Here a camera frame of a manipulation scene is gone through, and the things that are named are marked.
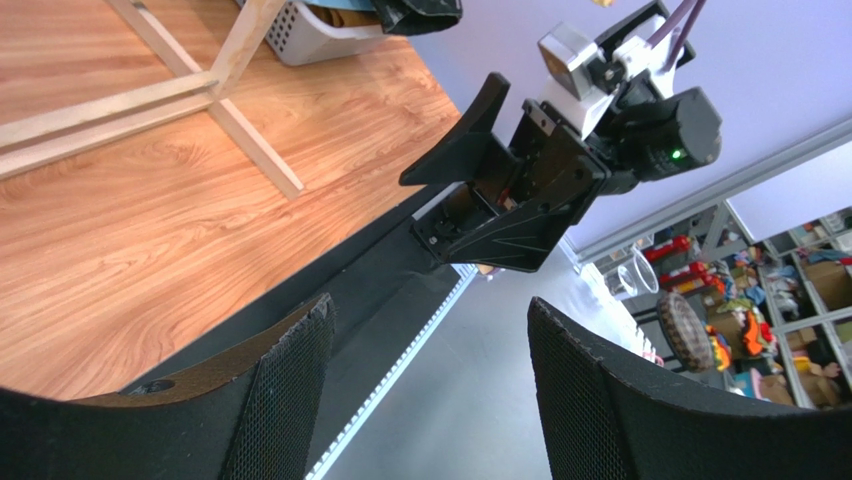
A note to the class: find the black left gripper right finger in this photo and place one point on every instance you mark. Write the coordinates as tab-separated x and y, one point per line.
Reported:
607	413

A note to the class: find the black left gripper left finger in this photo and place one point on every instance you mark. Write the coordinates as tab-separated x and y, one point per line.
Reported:
246	413

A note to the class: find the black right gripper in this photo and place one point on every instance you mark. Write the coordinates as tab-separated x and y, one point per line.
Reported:
510	203

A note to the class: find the brown trousers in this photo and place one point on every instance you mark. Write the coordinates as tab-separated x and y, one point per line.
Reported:
340	18

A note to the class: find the black white patterned trousers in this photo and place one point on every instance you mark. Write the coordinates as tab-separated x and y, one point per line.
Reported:
417	17

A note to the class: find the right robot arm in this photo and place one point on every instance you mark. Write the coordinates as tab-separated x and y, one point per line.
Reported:
607	120

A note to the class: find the brown woven round object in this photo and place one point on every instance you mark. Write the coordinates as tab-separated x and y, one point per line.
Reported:
685	333

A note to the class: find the clear plastic cup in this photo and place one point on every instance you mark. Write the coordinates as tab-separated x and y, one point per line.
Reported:
631	277

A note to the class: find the storage shelf with clutter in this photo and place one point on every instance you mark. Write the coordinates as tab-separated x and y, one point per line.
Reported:
777	311

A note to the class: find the white plastic laundry basket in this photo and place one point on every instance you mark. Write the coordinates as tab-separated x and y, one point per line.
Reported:
299	37

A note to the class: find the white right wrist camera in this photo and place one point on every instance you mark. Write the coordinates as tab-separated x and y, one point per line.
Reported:
581	82

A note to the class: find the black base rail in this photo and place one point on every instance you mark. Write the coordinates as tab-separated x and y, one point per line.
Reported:
385	287

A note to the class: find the wooden clothes rack frame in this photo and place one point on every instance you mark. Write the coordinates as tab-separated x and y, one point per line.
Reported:
42	139

